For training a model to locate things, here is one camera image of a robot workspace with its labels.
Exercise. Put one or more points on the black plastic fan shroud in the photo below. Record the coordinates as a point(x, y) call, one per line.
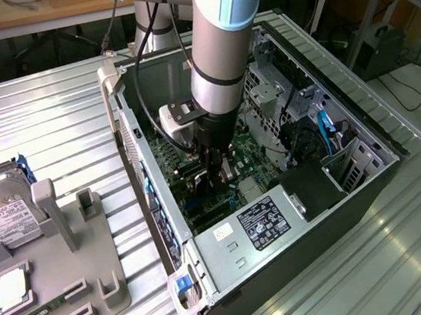
point(308, 191)

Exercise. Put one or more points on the silver perforated drive cage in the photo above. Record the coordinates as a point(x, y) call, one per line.
point(268, 93)

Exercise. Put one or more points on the silver power supply unit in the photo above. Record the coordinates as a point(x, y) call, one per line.
point(227, 256)

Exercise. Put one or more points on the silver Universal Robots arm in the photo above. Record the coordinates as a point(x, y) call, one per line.
point(215, 48)

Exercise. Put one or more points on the blue case latch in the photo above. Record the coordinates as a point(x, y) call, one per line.
point(184, 285)

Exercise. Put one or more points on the black box on floor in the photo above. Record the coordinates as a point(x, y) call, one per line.
point(383, 53)

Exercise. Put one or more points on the wooden desk with white legs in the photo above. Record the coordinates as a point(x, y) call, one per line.
point(21, 19)

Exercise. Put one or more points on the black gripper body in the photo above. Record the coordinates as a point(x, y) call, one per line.
point(216, 129)

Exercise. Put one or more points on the silver CPU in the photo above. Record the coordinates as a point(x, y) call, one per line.
point(10, 288)

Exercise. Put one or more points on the silver disk bay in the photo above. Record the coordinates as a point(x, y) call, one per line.
point(352, 170)

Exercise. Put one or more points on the green RAM stick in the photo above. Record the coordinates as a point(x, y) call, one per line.
point(41, 313)

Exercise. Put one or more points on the silver chipset heatsink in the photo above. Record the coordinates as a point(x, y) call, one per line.
point(253, 190)

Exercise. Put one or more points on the green motherboard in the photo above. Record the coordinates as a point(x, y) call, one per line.
point(248, 152)

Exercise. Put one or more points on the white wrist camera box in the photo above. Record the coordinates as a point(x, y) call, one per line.
point(176, 133)

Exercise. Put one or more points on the grey parts rack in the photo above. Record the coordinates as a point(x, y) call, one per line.
point(55, 275)

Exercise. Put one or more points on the graphics card with metal bracket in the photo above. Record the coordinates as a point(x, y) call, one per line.
point(208, 198)

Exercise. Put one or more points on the blue disk carrier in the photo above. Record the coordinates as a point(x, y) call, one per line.
point(26, 170)

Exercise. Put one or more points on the open black PC case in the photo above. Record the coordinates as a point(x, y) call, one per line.
point(322, 236)

